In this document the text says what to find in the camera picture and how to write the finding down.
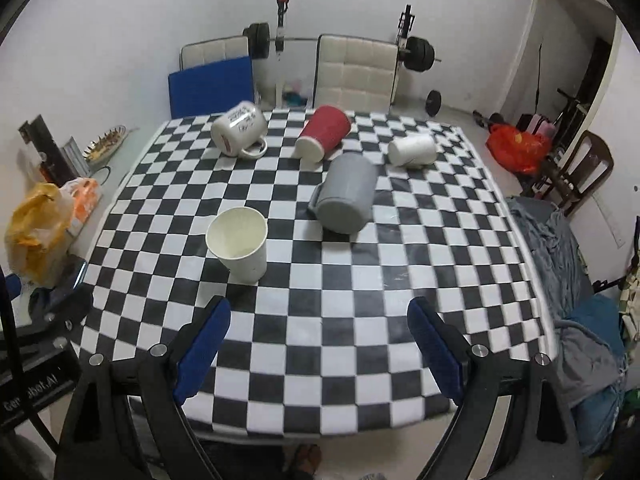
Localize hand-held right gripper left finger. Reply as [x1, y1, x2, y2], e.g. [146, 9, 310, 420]
[54, 296, 232, 480]

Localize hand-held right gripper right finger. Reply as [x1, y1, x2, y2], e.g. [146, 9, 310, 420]
[407, 296, 586, 480]

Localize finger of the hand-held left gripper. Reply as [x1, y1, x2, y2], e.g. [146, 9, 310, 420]
[27, 260, 95, 346]

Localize cream paper cup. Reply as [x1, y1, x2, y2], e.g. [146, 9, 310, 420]
[205, 206, 269, 283]

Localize small white cup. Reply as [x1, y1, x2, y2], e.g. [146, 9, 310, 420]
[388, 133, 437, 168]

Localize red paper cup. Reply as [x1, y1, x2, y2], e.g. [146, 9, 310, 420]
[294, 105, 352, 163]

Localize yellow plastic bag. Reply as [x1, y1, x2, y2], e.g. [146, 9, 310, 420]
[5, 182, 76, 286]

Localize orange white plastic bag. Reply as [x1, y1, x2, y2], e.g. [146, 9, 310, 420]
[60, 177, 103, 237]

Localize black white checkered tablecloth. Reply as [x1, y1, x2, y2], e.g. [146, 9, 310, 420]
[70, 107, 561, 436]

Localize person's brown shoe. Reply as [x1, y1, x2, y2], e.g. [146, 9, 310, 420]
[292, 444, 323, 479]

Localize black box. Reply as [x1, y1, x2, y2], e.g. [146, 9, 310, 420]
[19, 115, 76, 187]

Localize grey blue clothes pile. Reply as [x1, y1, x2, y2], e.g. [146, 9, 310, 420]
[505, 195, 626, 406]

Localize decorative spiked dish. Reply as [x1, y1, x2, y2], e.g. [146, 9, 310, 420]
[82, 125, 137, 164]

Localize blue cloth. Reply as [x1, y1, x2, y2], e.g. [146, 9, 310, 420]
[565, 294, 627, 442]

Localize grey mug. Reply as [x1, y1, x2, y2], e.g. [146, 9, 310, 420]
[309, 152, 379, 235]

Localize red plastic bag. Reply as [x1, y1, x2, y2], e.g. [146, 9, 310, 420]
[486, 124, 551, 176]

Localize white printed mug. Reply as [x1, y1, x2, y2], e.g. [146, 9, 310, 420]
[210, 101, 269, 159]

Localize black sandals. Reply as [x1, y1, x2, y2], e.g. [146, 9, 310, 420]
[472, 110, 505, 129]

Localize pink bag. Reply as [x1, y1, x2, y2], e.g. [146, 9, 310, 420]
[520, 113, 557, 137]

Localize dark wooden chair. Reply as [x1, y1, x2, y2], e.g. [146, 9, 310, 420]
[520, 130, 615, 217]

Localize blue cushion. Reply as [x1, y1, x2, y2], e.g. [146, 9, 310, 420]
[168, 56, 257, 120]

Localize white padded chair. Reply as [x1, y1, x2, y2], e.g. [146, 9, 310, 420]
[180, 36, 251, 71]
[313, 34, 401, 111]

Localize black barbell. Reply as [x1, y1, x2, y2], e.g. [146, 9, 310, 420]
[243, 22, 443, 73]

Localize black rack post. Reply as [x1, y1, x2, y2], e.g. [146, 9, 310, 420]
[396, 4, 417, 106]

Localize white rack post red top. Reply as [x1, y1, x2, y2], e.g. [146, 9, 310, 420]
[272, 0, 292, 106]

